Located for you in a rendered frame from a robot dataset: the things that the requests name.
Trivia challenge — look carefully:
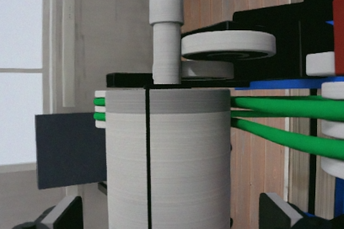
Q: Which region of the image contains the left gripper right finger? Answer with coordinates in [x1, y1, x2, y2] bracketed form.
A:
[259, 193, 333, 229]

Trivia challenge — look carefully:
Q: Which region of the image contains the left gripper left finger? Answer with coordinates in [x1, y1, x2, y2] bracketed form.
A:
[12, 196, 83, 229]

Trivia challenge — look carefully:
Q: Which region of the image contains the green drive belt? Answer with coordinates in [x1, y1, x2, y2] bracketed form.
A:
[231, 110, 344, 161]
[231, 96, 344, 121]

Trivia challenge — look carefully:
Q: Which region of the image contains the grey cylinder with narrow shaft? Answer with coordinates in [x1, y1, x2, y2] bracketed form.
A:
[105, 0, 231, 229]

